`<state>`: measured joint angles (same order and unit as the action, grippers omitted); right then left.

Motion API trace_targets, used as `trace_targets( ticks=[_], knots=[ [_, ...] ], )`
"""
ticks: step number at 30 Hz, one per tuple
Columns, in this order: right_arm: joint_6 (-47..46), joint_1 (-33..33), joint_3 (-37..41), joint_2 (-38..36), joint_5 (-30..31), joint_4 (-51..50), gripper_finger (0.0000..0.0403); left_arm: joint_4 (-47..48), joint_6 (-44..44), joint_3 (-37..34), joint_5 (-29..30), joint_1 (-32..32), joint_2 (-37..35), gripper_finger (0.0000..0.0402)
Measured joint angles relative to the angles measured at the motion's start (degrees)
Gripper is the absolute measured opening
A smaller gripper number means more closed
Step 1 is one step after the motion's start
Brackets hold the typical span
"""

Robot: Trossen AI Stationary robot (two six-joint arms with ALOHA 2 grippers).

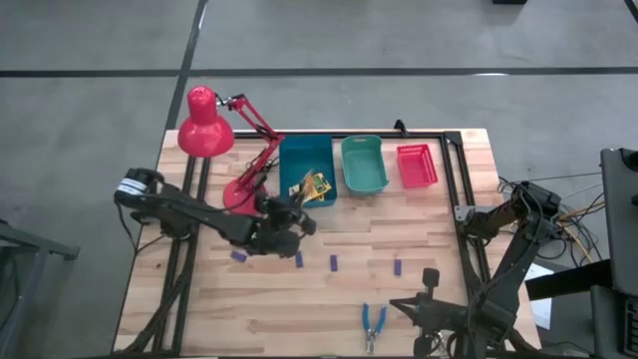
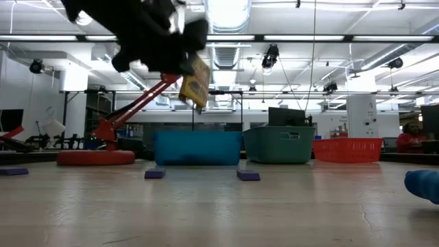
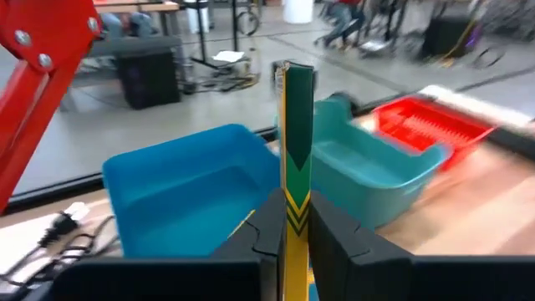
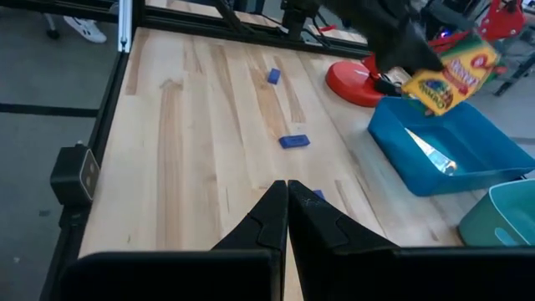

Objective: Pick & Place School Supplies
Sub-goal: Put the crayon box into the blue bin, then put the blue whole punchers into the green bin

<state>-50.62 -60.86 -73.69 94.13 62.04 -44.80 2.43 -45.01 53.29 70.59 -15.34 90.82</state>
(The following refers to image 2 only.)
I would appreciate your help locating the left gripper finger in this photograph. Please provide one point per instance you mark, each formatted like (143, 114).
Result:
(121, 62)
(197, 34)

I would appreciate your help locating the yellow green crayon box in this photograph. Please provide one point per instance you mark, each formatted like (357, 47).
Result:
(195, 85)

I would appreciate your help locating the purple rectangular eraser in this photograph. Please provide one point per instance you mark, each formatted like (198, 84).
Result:
(13, 171)
(155, 173)
(248, 176)

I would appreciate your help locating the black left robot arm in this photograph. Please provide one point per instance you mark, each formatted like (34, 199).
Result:
(89, 8)

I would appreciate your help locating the black overhead crossbar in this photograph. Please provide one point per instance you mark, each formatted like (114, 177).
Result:
(259, 38)

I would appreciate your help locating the black ceiling spotlight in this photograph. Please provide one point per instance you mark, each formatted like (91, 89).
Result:
(271, 56)
(36, 66)
(330, 87)
(395, 62)

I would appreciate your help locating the white background lamp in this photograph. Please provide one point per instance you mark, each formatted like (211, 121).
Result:
(55, 127)

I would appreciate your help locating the red desk lamp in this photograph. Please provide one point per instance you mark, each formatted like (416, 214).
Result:
(96, 158)

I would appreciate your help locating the black background equipment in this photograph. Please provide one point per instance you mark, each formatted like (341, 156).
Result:
(51, 141)

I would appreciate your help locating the blue plastic bin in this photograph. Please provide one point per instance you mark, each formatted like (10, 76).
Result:
(197, 147)

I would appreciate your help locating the black computer monitor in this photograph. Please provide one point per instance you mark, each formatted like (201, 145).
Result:
(286, 116)

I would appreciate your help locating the green plastic bin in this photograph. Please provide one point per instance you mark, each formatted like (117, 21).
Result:
(271, 147)

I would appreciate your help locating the white square pillar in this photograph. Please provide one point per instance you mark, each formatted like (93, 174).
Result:
(360, 116)

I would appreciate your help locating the red mesh basket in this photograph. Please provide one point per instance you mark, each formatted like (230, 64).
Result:
(346, 151)

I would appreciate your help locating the dark laptop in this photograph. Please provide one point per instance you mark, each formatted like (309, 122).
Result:
(390, 144)

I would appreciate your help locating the person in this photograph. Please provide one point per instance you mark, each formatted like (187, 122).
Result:
(411, 142)

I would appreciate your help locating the dark background monitor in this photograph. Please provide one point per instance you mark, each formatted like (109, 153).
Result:
(430, 120)

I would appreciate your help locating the silver ceiling air duct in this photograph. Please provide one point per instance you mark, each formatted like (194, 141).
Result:
(228, 15)

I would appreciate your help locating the thin black stand frame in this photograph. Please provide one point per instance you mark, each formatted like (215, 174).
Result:
(223, 92)

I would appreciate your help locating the dark wall screen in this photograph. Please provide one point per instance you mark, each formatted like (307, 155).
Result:
(12, 120)

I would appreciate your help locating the black aluminium table frame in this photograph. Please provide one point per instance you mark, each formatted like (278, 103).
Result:
(411, 158)

